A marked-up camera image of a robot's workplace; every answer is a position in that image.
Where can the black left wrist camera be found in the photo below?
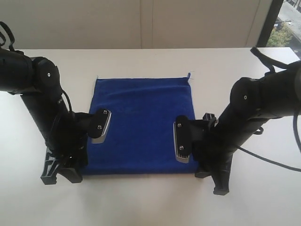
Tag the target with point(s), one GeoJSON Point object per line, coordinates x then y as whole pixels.
{"type": "Point", "coordinates": [99, 126]}

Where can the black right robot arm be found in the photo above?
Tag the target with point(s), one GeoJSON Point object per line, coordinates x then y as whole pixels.
{"type": "Point", "coordinates": [253, 102]}

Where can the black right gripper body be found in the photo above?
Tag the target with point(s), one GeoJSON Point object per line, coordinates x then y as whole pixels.
{"type": "Point", "coordinates": [212, 138]}

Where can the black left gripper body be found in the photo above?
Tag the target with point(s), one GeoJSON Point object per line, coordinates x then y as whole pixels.
{"type": "Point", "coordinates": [68, 136]}

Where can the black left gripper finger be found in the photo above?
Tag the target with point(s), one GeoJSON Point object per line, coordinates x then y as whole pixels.
{"type": "Point", "coordinates": [52, 165]}
{"type": "Point", "coordinates": [71, 173]}

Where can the blue microfibre towel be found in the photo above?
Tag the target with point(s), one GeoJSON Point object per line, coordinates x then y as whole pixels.
{"type": "Point", "coordinates": [140, 136]}

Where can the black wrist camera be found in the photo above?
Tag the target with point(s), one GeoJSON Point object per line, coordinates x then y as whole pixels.
{"type": "Point", "coordinates": [99, 126]}
{"type": "Point", "coordinates": [182, 139]}

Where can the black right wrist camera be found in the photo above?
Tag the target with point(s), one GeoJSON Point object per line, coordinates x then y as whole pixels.
{"type": "Point", "coordinates": [182, 139]}

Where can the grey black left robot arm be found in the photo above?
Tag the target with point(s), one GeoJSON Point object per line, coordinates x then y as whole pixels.
{"type": "Point", "coordinates": [37, 81]}

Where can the dark window frame post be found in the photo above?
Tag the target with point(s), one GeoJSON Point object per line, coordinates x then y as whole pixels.
{"type": "Point", "coordinates": [269, 23]}

